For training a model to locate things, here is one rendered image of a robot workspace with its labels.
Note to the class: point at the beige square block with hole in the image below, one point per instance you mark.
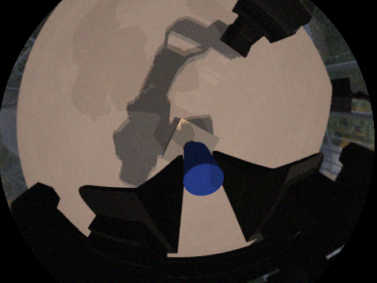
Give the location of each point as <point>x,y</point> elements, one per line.
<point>184,133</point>

